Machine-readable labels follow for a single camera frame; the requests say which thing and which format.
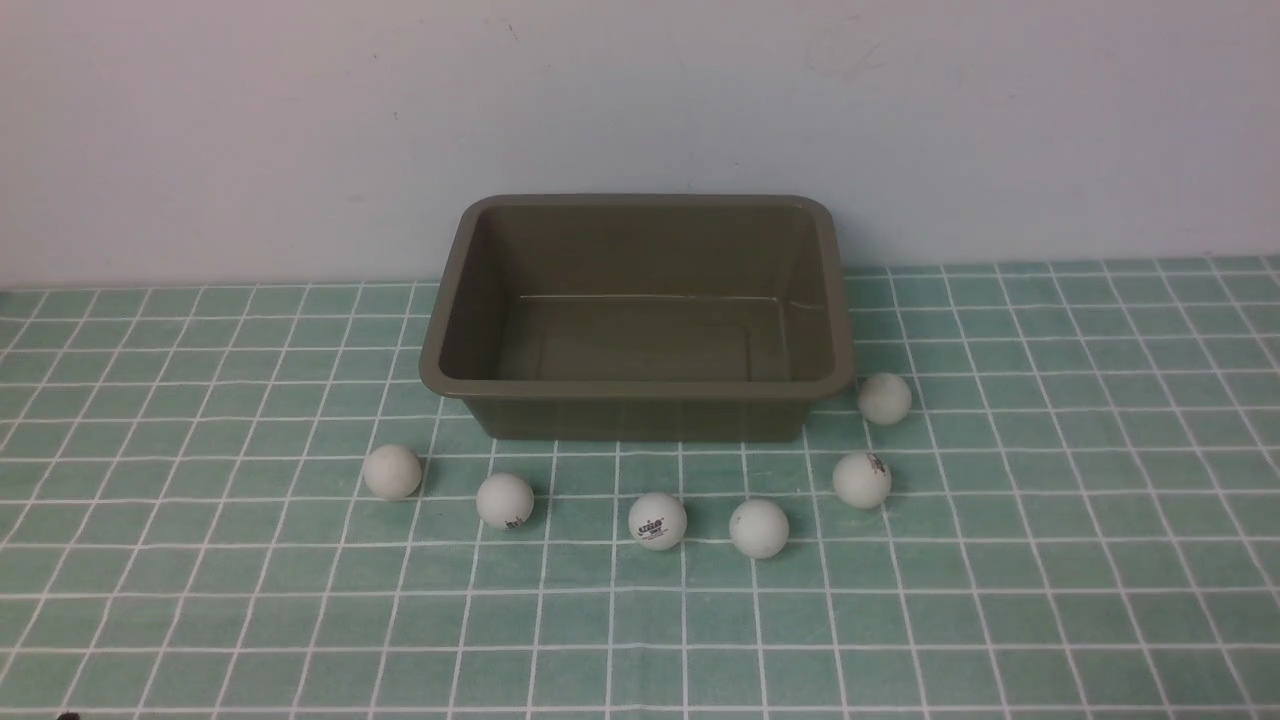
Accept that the white ping-pong ball dark smudge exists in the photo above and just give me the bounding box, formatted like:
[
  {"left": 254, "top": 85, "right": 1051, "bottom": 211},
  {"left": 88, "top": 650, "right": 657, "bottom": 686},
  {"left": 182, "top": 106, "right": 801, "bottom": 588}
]
[{"left": 832, "top": 452, "right": 892, "bottom": 510}]

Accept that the plain white ping-pong ball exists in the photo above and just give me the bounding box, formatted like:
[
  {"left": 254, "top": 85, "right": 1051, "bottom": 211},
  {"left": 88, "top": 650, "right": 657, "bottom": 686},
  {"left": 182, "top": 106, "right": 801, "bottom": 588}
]
[{"left": 730, "top": 498, "right": 790, "bottom": 560}]

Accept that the white ping-pong ball red logo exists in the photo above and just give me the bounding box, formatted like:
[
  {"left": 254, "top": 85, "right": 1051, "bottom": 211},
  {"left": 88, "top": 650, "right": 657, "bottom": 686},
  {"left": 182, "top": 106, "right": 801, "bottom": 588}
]
[{"left": 627, "top": 492, "right": 689, "bottom": 551}]

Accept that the green checkered table mat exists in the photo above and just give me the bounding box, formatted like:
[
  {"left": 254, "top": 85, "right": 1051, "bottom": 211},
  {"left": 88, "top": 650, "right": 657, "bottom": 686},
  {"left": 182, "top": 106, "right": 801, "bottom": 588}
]
[{"left": 1, "top": 256, "right": 1279, "bottom": 719}]

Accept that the white ping-pong ball with mark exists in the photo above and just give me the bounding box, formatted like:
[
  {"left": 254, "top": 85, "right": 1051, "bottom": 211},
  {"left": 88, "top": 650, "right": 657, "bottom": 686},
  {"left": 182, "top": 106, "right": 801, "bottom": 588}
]
[{"left": 475, "top": 471, "right": 535, "bottom": 529}]

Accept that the olive green plastic bin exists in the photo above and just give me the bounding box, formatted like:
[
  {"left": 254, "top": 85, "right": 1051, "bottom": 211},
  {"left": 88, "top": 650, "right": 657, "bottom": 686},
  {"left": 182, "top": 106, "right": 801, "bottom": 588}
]
[{"left": 419, "top": 193, "right": 855, "bottom": 443}]

